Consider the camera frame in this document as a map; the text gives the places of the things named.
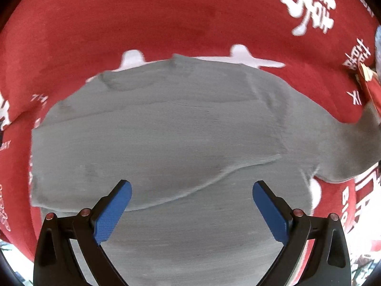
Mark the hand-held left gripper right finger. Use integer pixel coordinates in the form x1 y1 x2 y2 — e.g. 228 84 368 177
252 180 352 286

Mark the grey-blue cloth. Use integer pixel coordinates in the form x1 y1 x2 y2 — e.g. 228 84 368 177
372 25 381 75

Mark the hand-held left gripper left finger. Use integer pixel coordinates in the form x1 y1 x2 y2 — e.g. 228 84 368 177
33 179 133 286

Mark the grey knit sweater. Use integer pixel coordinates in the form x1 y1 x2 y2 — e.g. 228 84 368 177
30 53 381 286

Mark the red paper packet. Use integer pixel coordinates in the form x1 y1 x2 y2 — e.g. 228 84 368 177
356 62 381 112

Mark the red printed blanket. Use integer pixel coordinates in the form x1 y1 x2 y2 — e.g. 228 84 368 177
0 0 381 286

